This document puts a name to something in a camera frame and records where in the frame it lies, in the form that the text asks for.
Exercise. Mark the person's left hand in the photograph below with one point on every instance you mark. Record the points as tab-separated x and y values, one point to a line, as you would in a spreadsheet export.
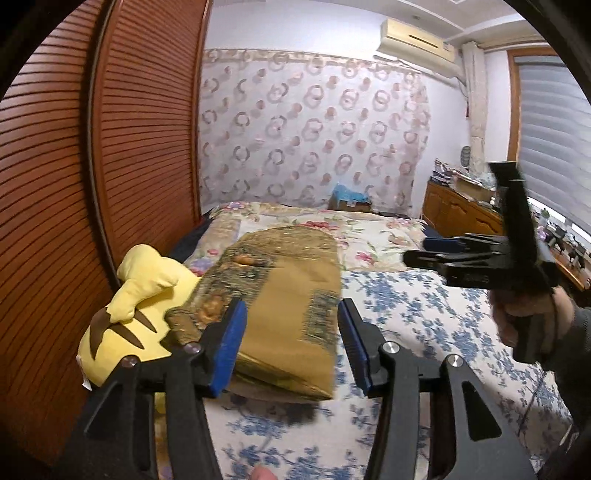
264	474

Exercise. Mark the wooden window frame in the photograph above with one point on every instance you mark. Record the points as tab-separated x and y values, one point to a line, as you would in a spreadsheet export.
512	115

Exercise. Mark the open cardboard box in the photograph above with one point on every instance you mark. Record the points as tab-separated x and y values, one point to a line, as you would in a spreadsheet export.
475	189

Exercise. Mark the wooden cabinet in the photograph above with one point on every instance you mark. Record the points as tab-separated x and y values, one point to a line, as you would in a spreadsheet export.
457	212

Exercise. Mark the grey window blind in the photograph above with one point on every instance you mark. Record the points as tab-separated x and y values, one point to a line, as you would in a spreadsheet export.
554	138

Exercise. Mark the mustard patterned shirt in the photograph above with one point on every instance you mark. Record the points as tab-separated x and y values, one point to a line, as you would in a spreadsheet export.
286	295

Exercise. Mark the tied lace curtain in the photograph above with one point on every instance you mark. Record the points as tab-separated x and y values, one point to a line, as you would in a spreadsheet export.
475	101

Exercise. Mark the stack of magazines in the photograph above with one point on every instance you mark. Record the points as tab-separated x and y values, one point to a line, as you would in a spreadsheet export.
444	171

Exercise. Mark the wall air conditioner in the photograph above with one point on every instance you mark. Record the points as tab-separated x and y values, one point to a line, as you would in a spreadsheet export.
411	39

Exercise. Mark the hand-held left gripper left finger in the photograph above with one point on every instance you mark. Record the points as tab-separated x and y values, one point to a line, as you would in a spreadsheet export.
228	344

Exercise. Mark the small desk fan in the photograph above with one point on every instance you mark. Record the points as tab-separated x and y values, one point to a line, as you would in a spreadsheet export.
466	156

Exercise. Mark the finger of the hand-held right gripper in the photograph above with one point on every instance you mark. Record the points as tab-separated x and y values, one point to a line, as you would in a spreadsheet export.
441	243
429	259

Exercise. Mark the wooden louvered wardrobe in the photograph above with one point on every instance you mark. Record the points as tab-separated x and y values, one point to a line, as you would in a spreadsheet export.
138	138

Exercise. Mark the person's right forearm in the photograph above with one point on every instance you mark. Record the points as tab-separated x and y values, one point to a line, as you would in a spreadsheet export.
577	378

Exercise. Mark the yellow plush toy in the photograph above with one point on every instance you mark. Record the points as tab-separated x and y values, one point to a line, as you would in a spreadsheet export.
152	286

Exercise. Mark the floral pillow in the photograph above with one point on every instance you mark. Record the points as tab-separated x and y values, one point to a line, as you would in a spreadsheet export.
369	235

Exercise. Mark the blue floral bed sheet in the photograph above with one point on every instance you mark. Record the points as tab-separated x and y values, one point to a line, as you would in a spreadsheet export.
415	323

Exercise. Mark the navy mattress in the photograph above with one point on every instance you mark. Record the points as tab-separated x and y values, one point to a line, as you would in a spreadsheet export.
184	244

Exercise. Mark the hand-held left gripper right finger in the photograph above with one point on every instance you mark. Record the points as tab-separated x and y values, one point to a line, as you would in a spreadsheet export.
355	346

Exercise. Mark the person's right hand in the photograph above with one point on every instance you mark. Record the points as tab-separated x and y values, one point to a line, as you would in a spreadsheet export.
503	314

